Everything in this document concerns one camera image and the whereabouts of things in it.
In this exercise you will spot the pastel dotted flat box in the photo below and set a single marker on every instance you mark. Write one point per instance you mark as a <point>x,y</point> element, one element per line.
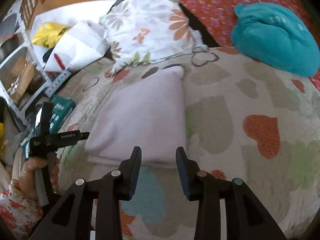
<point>57,83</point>

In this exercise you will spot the teal cardboard box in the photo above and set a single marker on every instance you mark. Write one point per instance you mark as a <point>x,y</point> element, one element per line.
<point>62,109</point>

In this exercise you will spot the white floral pillow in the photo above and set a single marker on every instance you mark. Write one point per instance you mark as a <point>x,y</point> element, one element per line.
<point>141,32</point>

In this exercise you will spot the red floral pillow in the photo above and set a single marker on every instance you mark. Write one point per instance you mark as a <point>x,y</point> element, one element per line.
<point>218,18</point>

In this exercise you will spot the floral red white sleeve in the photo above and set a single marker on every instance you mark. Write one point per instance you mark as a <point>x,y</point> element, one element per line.
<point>19,213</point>

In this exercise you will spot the person left hand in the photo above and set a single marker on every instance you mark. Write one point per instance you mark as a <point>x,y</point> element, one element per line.
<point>26,181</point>

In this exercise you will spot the yellow plastic bag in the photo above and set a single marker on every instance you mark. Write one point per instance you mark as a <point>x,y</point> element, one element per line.
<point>49,33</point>

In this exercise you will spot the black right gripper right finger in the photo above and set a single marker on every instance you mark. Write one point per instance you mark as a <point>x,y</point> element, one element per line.
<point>199,185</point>

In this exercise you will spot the turquoise folded garment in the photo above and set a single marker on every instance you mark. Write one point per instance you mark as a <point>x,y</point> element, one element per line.
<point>275,36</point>

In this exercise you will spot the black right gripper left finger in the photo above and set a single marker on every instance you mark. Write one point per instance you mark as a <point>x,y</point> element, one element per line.
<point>118,185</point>

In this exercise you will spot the white plastic bag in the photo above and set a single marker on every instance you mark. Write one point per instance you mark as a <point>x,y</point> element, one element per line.
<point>80,46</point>

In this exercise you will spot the pale lilac garment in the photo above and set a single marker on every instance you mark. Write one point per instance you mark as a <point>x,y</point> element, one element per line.
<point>149,114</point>

